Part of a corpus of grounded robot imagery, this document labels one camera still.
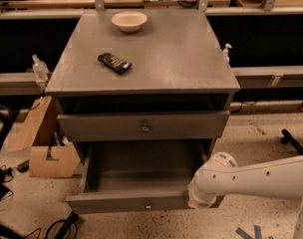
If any white pump bottle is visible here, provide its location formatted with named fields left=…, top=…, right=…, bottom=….
left=222, top=43, right=232, bottom=63

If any grey top drawer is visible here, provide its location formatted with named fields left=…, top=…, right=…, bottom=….
left=58, top=111, right=229, bottom=142

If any black snack bar packet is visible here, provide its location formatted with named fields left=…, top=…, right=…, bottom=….
left=98, top=53, right=132, bottom=75

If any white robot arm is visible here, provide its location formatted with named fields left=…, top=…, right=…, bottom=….
left=187, top=151, right=303, bottom=239

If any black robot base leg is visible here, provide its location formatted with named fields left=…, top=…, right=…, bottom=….
left=280, top=129, right=303, bottom=155

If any brown cardboard box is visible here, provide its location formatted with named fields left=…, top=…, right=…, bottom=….
left=9, top=96, right=80, bottom=178

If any grey drawer cabinet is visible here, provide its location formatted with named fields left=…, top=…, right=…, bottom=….
left=45, top=9, right=241, bottom=157

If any white bowl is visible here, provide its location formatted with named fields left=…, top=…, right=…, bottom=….
left=112, top=11, right=148, bottom=33

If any clear sanitizer bottle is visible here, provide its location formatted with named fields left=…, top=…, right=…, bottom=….
left=32, top=55, right=49, bottom=81

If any black power strip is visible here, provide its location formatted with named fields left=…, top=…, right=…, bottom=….
left=54, top=212, right=79, bottom=239

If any grey drawer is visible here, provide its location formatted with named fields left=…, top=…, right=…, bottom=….
left=58, top=111, right=229, bottom=142
left=66, top=139, right=207, bottom=214

